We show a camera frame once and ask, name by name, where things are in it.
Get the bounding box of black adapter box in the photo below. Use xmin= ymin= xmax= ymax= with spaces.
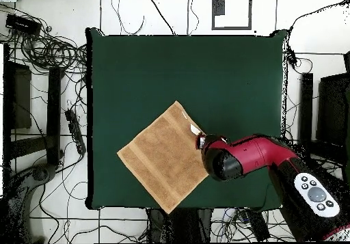
xmin=5 ymin=14 xmax=42 ymax=36

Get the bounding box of thin looped gray cable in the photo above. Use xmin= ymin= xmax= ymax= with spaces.
xmin=110 ymin=0 xmax=145 ymax=36

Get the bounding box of black straight cable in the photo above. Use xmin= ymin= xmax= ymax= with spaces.
xmin=148 ymin=0 xmax=175 ymax=36

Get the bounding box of tan terry towel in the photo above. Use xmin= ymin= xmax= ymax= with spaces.
xmin=116 ymin=100 xmax=210 ymax=215

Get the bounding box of black upright post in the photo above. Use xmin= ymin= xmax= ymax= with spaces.
xmin=299 ymin=72 xmax=314 ymax=144
xmin=46 ymin=66 xmax=65 ymax=166

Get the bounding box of dark flat panel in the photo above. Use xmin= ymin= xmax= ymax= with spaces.
xmin=317 ymin=72 xmax=350 ymax=146

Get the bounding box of gray floor frame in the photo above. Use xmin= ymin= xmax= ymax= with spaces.
xmin=211 ymin=0 xmax=252 ymax=31

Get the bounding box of wide black power strip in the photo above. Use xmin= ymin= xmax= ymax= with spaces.
xmin=245 ymin=209 xmax=271 ymax=242

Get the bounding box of dark framed stand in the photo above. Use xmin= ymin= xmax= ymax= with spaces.
xmin=2 ymin=43 xmax=32 ymax=163

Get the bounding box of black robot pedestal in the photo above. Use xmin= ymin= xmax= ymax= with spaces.
xmin=146 ymin=208 xmax=213 ymax=243

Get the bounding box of dark green table cloth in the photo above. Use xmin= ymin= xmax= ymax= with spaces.
xmin=85 ymin=27 xmax=288 ymax=211

